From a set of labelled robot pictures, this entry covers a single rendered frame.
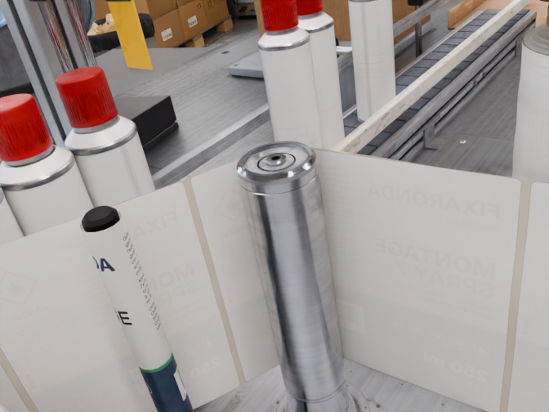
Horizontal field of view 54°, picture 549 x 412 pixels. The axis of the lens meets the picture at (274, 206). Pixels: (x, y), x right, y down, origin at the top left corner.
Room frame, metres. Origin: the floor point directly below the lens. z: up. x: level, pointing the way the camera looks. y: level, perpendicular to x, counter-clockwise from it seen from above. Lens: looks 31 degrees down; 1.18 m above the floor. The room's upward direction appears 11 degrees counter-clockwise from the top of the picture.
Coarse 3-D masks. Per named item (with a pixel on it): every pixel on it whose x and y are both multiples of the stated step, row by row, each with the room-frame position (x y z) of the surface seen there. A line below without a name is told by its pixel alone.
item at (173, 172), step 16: (432, 0) 0.90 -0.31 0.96; (448, 0) 0.92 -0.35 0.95; (416, 16) 0.83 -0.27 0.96; (400, 32) 0.79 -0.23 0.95; (352, 64) 0.69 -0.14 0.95; (256, 112) 0.56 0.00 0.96; (240, 128) 0.52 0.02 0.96; (256, 128) 0.54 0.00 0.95; (208, 144) 0.49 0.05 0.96; (224, 144) 0.50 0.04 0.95; (176, 160) 0.47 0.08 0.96; (192, 160) 0.47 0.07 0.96; (208, 160) 0.49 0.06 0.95; (160, 176) 0.44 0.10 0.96; (176, 176) 0.45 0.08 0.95
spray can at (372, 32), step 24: (360, 0) 0.65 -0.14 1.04; (384, 0) 0.64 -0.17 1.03; (360, 24) 0.65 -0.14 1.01; (384, 24) 0.64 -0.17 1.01; (360, 48) 0.65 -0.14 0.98; (384, 48) 0.64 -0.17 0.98; (360, 72) 0.65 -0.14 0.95; (384, 72) 0.64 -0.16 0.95; (360, 96) 0.65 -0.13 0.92; (384, 96) 0.64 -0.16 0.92; (360, 120) 0.66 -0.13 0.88
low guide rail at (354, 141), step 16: (528, 0) 1.01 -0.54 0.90; (496, 16) 0.90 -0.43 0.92; (512, 16) 0.95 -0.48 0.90; (480, 32) 0.84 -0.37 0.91; (464, 48) 0.78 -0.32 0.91; (448, 64) 0.74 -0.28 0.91; (416, 80) 0.68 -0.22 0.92; (432, 80) 0.70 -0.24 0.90; (400, 96) 0.64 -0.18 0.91; (416, 96) 0.66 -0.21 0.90; (384, 112) 0.60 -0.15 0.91; (400, 112) 0.63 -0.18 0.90; (368, 128) 0.57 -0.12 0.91; (384, 128) 0.60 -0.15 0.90; (352, 144) 0.54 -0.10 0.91
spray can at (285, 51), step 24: (264, 0) 0.52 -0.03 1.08; (288, 0) 0.52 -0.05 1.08; (264, 24) 0.53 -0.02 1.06; (288, 24) 0.52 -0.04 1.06; (264, 48) 0.52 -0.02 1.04; (288, 48) 0.51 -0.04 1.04; (264, 72) 0.53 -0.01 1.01; (288, 72) 0.51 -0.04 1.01; (312, 72) 0.52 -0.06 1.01; (288, 96) 0.51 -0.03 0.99; (312, 96) 0.52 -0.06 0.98; (288, 120) 0.51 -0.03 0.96; (312, 120) 0.51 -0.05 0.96; (312, 144) 0.51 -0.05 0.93
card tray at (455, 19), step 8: (464, 0) 1.22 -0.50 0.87; (472, 0) 1.26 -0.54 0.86; (480, 0) 1.30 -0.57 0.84; (488, 0) 1.33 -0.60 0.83; (496, 0) 1.31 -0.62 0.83; (504, 0) 1.30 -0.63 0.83; (512, 0) 1.29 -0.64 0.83; (536, 0) 1.25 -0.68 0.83; (456, 8) 1.19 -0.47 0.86; (464, 8) 1.22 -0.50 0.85; (472, 8) 1.26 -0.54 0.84; (480, 8) 1.27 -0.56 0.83; (488, 8) 1.25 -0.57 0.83; (496, 8) 1.24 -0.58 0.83; (528, 8) 1.20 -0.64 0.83; (536, 8) 1.18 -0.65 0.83; (544, 8) 1.17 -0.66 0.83; (448, 16) 1.16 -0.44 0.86; (456, 16) 1.19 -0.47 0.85; (464, 16) 1.22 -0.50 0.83; (536, 16) 1.13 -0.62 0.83; (544, 16) 1.12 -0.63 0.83; (448, 24) 1.16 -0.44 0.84; (456, 24) 1.18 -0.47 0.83; (536, 24) 1.08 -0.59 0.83
